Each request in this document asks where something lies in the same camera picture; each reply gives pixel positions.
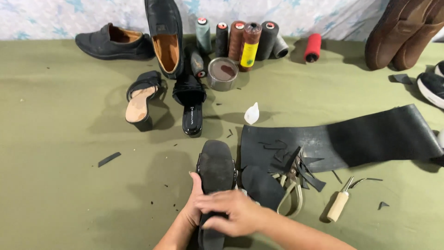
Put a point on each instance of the dark grey leather scrap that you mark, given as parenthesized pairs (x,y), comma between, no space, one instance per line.
(401,79)

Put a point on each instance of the black rubber sheet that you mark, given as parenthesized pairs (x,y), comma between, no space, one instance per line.
(364,139)

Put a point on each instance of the person's right fingers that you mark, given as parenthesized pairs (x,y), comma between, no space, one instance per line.
(213,208)

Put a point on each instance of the olive green table cloth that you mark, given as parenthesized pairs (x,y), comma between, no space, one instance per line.
(62,139)

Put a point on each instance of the black sandal with tan insole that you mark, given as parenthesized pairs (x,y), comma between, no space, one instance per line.
(140,102)

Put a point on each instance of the brown thread spool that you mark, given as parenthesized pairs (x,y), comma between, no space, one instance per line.
(236,41)

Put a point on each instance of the black sandal with glossy insole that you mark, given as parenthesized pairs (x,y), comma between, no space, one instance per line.
(190,93)

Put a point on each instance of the tiny black rubber scrap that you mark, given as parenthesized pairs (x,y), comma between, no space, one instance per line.
(230,133)

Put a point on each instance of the long black rubber strip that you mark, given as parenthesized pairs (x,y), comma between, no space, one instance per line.
(109,159)

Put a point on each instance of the black leather loafer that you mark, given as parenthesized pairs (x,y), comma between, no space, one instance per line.
(100,47)
(164,20)

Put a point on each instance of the person's left hand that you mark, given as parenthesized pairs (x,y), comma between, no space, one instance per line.
(194,208)

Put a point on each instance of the black sandal with worn sole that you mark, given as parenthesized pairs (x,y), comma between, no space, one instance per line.
(215,166)

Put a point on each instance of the black thread spool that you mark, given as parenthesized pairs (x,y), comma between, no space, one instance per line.
(222,40)

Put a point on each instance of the white glue bottle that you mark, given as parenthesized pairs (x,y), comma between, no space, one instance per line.
(251,114)

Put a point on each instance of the black cut rubber sole piece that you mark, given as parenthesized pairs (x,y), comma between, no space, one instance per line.
(262,185)

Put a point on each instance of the dark grey thread spool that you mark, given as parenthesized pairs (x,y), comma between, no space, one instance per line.
(267,40)

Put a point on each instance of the person's right hand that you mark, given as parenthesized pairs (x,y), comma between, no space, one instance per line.
(242,215)

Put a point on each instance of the heap of black rubber offcuts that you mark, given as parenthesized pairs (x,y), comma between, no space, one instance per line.
(310,177)

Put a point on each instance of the light grey thread spool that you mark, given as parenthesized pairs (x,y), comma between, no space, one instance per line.
(281,48)

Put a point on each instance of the brown spool with yellow label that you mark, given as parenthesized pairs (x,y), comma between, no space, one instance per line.
(249,47)

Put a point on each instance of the metal glue tin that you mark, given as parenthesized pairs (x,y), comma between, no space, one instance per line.
(222,74)

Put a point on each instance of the white blue patterned backdrop cloth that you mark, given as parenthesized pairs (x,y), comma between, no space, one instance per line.
(52,17)

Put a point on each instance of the brown suede shoe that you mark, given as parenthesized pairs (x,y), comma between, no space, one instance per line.
(388,41)
(416,48)

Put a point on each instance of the curved metal needle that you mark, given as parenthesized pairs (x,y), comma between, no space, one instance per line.
(364,180)

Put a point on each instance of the red thread spool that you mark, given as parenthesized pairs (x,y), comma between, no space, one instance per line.
(313,47)

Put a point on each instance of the small black rubber scrap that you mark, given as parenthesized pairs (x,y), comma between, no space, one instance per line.
(382,205)

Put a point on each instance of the black sneaker with white sole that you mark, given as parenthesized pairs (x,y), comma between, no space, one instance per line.
(432,88)
(440,68)

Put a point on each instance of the small dark thread spool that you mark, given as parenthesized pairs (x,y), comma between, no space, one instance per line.
(197,62)

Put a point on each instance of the grey-green thread spool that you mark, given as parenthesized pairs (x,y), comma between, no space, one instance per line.
(203,36)

